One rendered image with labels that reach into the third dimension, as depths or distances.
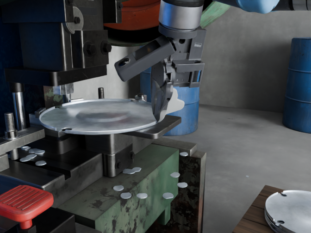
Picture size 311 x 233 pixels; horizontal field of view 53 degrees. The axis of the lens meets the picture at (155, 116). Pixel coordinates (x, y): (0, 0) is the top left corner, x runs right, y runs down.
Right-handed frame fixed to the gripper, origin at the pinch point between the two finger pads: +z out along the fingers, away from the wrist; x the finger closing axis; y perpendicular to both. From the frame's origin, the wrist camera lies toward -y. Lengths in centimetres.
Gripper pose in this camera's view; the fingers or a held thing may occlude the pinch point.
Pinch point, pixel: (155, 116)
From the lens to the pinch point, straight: 67.8
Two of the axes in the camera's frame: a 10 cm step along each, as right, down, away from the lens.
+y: 9.4, -1.0, 3.3
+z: -1.1, 8.2, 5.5
